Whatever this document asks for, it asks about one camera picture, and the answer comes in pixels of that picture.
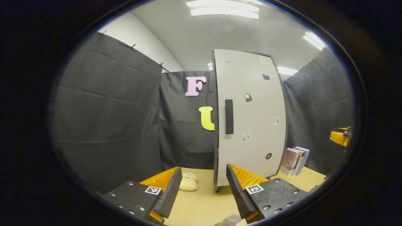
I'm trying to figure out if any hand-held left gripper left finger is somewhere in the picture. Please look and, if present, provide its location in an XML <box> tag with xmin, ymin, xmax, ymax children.
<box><xmin>102</xmin><ymin>166</ymin><xmax>183</xmax><ymax>224</ymax></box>

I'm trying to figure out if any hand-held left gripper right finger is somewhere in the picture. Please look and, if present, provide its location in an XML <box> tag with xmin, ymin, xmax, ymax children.
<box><xmin>226</xmin><ymin>164</ymin><xmax>310</xmax><ymax>224</ymax></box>

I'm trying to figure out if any clear plastic bottle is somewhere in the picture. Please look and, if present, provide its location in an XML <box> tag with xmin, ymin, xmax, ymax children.
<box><xmin>215</xmin><ymin>213</ymin><xmax>242</xmax><ymax>226</ymax></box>

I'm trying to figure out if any grey cabinet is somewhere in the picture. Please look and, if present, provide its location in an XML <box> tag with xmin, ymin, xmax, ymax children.
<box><xmin>211</xmin><ymin>49</ymin><xmax>288</xmax><ymax>193</ymax></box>

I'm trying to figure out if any white cabinet door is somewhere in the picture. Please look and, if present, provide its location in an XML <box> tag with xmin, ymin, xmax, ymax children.
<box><xmin>214</xmin><ymin>49</ymin><xmax>287</xmax><ymax>187</ymax></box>

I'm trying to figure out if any black door handle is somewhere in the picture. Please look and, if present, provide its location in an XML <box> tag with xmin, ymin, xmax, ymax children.
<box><xmin>225</xmin><ymin>100</ymin><xmax>234</xmax><ymax>135</ymax></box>

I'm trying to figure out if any cream plush toy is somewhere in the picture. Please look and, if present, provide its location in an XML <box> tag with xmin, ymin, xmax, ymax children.
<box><xmin>179</xmin><ymin>172</ymin><xmax>199</xmax><ymax>191</ymax></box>

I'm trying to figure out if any grey blue book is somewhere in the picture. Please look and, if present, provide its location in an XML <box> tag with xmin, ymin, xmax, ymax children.
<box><xmin>295</xmin><ymin>146</ymin><xmax>310</xmax><ymax>175</ymax></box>

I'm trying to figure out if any white spine book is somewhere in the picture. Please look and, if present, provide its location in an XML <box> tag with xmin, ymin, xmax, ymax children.
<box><xmin>292</xmin><ymin>148</ymin><xmax>306</xmax><ymax>176</ymax></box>

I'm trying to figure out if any black backdrop cloth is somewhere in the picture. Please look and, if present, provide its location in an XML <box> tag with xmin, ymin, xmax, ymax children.
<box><xmin>50</xmin><ymin>31</ymin><xmax>355</xmax><ymax>193</ymax></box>

